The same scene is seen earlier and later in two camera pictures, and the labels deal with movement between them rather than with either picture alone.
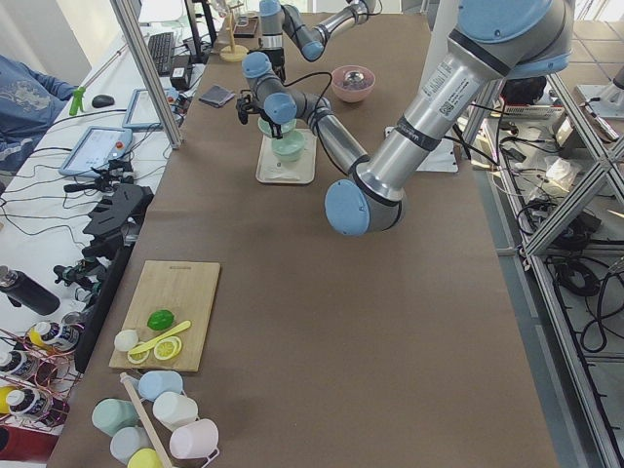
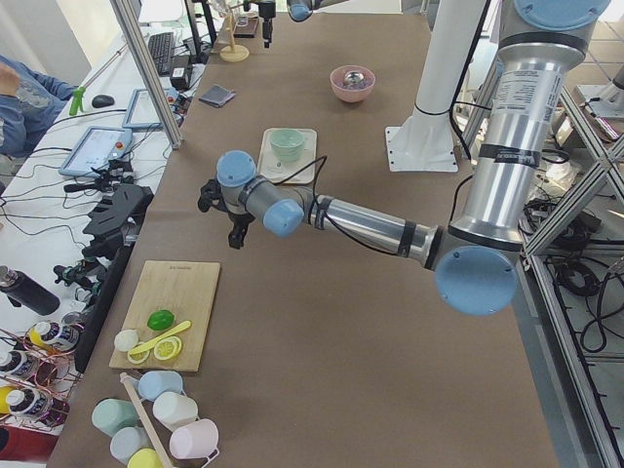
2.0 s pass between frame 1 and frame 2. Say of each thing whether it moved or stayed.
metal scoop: stayed
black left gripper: moved
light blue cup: stayed
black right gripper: moved
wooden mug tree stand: stayed
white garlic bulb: stayed
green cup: stayed
